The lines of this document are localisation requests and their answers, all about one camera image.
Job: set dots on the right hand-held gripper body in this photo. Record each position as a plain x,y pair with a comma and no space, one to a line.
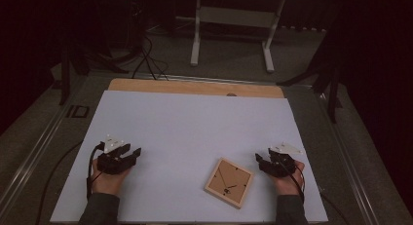
281,166

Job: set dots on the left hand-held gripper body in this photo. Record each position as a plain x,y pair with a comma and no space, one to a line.
110,163

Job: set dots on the square wooden clock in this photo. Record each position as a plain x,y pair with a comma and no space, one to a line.
235,174

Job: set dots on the person's right hand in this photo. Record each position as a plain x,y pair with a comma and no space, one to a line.
287,186

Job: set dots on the person's left hand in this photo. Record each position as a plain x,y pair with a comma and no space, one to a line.
108,184

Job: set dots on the white table sheet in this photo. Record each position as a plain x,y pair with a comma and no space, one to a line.
181,127

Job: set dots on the black metal stand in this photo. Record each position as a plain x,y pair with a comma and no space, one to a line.
65,82
332,95

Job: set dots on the black floor bracket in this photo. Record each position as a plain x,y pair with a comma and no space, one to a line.
78,111

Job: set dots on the metal floor rail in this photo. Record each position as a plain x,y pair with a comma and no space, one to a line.
32,153
350,160

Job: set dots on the white metal table frame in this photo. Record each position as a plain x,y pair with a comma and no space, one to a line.
233,17

